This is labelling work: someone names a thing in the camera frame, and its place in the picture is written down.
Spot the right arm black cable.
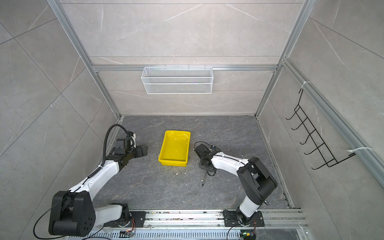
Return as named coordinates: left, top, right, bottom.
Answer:
left=193, top=140, right=250, bottom=177

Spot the white wire mesh basket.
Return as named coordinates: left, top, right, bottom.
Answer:
left=141, top=67, right=214, bottom=95

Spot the black wire hook rack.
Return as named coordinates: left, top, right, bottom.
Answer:
left=286, top=89, right=356, bottom=170

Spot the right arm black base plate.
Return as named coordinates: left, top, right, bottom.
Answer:
left=222, top=210, right=265, bottom=227

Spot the yellow plastic bin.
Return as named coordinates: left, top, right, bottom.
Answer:
left=158, top=130, right=191, bottom=167

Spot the aluminium mounting rail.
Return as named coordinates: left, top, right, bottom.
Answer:
left=58, top=209, right=310, bottom=231

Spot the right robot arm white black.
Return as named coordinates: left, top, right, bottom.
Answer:
left=194, top=143, right=278, bottom=224

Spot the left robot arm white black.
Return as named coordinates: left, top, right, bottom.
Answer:
left=48, top=138, right=148, bottom=237

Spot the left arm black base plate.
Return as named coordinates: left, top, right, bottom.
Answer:
left=104, top=211, right=146, bottom=228

